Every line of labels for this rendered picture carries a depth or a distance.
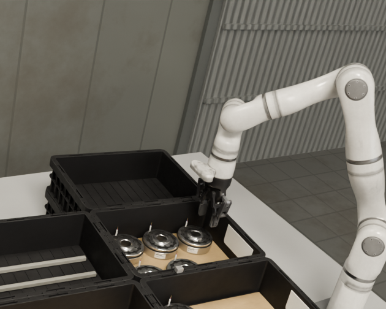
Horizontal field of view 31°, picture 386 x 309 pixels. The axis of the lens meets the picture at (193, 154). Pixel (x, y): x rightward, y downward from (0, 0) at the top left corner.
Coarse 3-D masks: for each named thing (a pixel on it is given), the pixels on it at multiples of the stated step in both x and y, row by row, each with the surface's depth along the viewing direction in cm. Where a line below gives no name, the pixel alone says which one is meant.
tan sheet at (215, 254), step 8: (216, 248) 204; (144, 256) 193; (176, 256) 196; (184, 256) 197; (192, 256) 198; (200, 256) 199; (208, 256) 200; (216, 256) 201; (224, 256) 201; (136, 264) 189; (144, 264) 189; (152, 264) 190; (160, 264) 191
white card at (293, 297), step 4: (292, 292) 178; (292, 296) 178; (296, 296) 177; (288, 300) 180; (292, 300) 179; (296, 300) 177; (300, 300) 176; (288, 304) 180; (292, 304) 179; (296, 304) 177; (300, 304) 176; (304, 304) 175; (288, 308) 180; (292, 308) 179; (296, 308) 178; (300, 308) 176; (304, 308) 175; (308, 308) 174
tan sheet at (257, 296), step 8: (240, 296) 186; (248, 296) 187; (256, 296) 188; (200, 304) 180; (208, 304) 180; (216, 304) 181; (224, 304) 182; (232, 304) 183; (240, 304) 183; (248, 304) 184; (256, 304) 185; (264, 304) 186
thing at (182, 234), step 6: (180, 228) 203; (186, 228) 205; (192, 228) 206; (198, 228) 206; (180, 234) 201; (186, 234) 201; (204, 234) 203; (210, 234) 204; (186, 240) 198; (192, 240) 199; (198, 240) 200; (204, 240) 201; (210, 240) 201; (198, 246) 198
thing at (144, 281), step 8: (224, 264) 180; (232, 264) 181; (240, 264) 182; (248, 264) 183; (272, 264) 185; (184, 272) 173; (192, 272) 174; (200, 272) 175; (280, 272) 183; (144, 280) 167; (152, 280) 168; (160, 280) 169; (288, 280) 180; (144, 288) 164; (296, 288) 178; (152, 296) 162; (304, 296) 176; (160, 304) 160; (312, 304) 174
